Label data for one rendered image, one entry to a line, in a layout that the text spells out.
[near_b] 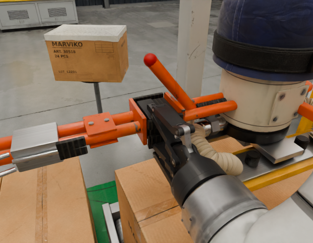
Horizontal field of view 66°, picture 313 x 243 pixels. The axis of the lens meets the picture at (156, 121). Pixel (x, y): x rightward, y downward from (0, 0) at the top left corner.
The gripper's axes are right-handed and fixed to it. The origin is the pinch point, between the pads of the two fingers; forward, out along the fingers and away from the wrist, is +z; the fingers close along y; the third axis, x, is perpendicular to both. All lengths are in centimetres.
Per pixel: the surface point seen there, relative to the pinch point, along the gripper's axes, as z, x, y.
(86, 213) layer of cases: 38, -17, 69
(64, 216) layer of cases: 41, -26, 69
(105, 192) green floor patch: 95, -1, 123
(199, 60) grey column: 93, 71, 27
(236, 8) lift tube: -1.0, 15.6, -18.8
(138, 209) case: 2.2, -2.9, 28.8
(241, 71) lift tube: -4.2, 16.5, -8.7
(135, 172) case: 15.1, 0.6, 28.7
